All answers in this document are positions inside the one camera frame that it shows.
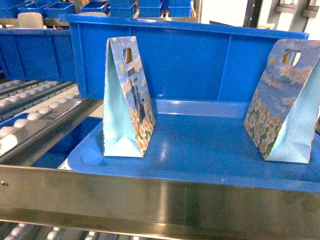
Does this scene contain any flower gift bag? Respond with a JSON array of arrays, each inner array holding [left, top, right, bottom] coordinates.
[[102, 36, 156, 158], [243, 39, 320, 164]]

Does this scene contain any white roller conveyor track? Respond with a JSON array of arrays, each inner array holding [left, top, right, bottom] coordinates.
[[0, 79, 83, 157]]

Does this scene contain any blue plastic tray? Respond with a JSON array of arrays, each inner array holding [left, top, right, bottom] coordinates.
[[68, 100, 320, 193]]

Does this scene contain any large blue plastic crate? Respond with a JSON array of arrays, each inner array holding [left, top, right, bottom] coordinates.
[[61, 14, 309, 102]]

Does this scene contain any blue crate at left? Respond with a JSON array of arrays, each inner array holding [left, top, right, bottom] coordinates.
[[0, 28, 76, 82]]

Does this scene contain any grey office chair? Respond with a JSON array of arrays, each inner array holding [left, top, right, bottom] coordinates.
[[17, 12, 44, 29]]

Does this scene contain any stainless steel rack frame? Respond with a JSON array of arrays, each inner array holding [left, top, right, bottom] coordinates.
[[0, 165, 320, 240]]

